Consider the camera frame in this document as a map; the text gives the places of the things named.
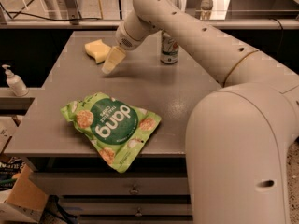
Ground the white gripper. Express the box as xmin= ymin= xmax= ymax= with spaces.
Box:
xmin=102 ymin=10 xmax=159 ymax=74

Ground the yellow sponge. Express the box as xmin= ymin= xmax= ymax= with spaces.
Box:
xmin=84 ymin=39 xmax=111 ymax=63

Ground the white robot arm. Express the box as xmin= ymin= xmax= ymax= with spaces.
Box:
xmin=116 ymin=0 xmax=299 ymax=224

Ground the green dang chips bag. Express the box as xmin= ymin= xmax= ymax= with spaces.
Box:
xmin=61 ymin=92 xmax=162 ymax=173

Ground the white pump bottle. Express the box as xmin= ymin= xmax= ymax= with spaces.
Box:
xmin=2 ymin=64 xmax=29 ymax=97

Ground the grey drawer cabinet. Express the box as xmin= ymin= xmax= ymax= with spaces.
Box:
xmin=1 ymin=31 xmax=219 ymax=224

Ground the cardboard box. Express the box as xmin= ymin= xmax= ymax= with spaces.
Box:
xmin=0 ymin=165 xmax=49 ymax=223

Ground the metal railing frame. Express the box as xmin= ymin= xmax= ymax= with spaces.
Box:
xmin=0 ymin=0 xmax=299 ymax=30

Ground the black cable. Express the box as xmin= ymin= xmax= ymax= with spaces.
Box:
xmin=0 ymin=3 xmax=104 ymax=22

